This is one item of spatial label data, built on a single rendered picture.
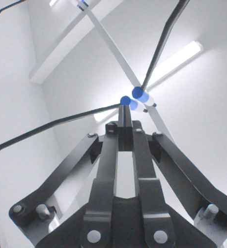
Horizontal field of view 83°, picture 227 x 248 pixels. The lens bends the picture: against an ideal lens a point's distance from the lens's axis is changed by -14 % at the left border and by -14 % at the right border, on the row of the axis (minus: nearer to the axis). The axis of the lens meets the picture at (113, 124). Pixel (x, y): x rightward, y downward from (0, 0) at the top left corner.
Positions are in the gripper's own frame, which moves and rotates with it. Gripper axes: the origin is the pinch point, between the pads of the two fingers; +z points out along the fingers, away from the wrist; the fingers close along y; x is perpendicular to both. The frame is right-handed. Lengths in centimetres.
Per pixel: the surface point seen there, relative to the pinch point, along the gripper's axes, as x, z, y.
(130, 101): -12, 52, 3
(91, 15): 54, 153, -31
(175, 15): 19.7, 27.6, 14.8
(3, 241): -54, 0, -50
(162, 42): 12.7, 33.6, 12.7
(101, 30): 34, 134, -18
